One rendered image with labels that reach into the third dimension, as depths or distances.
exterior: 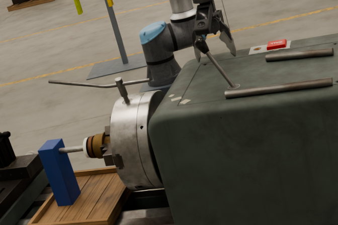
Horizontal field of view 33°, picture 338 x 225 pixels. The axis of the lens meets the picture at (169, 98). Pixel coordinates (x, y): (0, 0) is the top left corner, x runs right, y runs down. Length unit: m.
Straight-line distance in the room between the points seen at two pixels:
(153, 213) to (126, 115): 0.35
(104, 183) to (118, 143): 0.41
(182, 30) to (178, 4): 0.10
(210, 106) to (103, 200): 0.65
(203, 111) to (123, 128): 0.31
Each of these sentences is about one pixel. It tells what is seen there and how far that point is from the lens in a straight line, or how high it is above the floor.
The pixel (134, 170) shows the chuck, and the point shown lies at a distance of 1.73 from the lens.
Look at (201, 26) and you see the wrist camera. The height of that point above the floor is 1.41.
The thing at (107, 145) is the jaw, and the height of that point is 1.10.
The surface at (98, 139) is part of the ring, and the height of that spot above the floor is 1.11.
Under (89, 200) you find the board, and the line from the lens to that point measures 2.03.
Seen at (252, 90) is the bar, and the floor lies 1.27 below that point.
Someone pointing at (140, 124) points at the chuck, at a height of 1.19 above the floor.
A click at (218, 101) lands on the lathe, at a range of 1.54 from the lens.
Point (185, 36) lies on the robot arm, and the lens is 2.24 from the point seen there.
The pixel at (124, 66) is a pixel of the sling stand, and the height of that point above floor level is 0.01.
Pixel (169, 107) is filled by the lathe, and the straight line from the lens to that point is 1.57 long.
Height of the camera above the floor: 1.81
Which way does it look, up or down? 20 degrees down
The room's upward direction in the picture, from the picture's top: 15 degrees counter-clockwise
